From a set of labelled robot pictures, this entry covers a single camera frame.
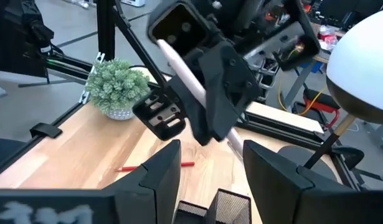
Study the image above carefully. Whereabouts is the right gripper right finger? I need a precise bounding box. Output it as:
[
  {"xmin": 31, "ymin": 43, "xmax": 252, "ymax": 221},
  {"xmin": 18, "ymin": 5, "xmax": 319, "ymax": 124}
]
[{"xmin": 242, "ymin": 140, "xmax": 383, "ymax": 224}]

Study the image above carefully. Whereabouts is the black table edge bracket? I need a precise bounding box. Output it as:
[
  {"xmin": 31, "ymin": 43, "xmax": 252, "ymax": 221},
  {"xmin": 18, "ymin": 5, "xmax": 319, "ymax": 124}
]
[{"xmin": 29, "ymin": 122, "xmax": 64, "ymax": 139}]

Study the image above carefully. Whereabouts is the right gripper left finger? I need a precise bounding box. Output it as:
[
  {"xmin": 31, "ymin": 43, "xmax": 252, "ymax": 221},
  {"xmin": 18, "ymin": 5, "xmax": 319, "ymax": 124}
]
[{"xmin": 0, "ymin": 139, "xmax": 182, "ymax": 224}]

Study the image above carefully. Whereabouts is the red pencil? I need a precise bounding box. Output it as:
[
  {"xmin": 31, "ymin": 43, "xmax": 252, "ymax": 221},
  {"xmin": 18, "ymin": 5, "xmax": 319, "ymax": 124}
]
[{"xmin": 115, "ymin": 161, "xmax": 196, "ymax": 172}]

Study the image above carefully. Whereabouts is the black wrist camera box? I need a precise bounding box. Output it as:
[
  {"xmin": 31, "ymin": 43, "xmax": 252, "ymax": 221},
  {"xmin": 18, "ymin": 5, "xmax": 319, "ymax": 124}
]
[{"xmin": 146, "ymin": 0, "xmax": 211, "ymax": 57}]

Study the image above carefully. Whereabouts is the white globe desk lamp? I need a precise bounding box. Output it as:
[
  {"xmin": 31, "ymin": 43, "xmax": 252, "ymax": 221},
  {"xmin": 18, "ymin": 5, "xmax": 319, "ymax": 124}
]
[{"xmin": 277, "ymin": 7, "xmax": 383, "ymax": 185}]

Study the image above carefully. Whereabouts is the red cart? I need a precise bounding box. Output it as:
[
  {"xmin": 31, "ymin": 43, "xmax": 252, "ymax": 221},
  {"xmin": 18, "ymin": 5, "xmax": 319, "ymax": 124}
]
[{"xmin": 292, "ymin": 88, "xmax": 341, "ymax": 131}]

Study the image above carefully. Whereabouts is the black bulky floor equipment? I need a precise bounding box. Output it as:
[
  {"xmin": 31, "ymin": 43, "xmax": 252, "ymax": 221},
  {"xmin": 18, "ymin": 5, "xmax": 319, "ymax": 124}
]
[{"xmin": 0, "ymin": 0, "xmax": 55, "ymax": 78}]

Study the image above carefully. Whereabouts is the black mesh desk organizer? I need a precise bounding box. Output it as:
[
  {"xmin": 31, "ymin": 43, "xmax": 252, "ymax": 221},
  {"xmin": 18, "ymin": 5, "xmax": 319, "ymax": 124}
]
[{"xmin": 172, "ymin": 188, "xmax": 253, "ymax": 224}]

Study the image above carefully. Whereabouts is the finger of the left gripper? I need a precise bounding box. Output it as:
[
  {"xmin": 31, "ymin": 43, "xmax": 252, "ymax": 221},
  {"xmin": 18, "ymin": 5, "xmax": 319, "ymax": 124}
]
[
  {"xmin": 199, "ymin": 42, "xmax": 261, "ymax": 141},
  {"xmin": 169, "ymin": 76, "xmax": 210, "ymax": 146}
]

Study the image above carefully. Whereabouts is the green potted plant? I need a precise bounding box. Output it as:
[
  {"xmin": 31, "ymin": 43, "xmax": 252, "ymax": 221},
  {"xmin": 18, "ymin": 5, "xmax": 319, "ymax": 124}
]
[{"xmin": 84, "ymin": 58, "xmax": 151, "ymax": 121}]

